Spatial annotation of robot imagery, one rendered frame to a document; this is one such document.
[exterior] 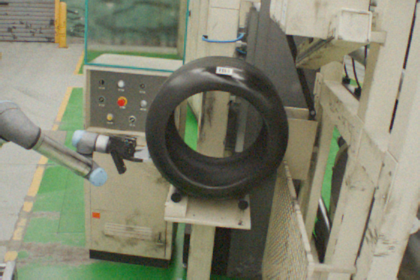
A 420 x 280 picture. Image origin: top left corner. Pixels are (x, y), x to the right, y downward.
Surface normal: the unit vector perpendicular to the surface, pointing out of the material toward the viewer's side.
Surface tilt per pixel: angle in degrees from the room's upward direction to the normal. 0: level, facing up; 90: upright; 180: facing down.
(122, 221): 90
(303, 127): 90
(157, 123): 88
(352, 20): 72
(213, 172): 35
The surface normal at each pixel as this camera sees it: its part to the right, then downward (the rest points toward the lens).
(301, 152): -0.05, 0.32
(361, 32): -0.02, 0.01
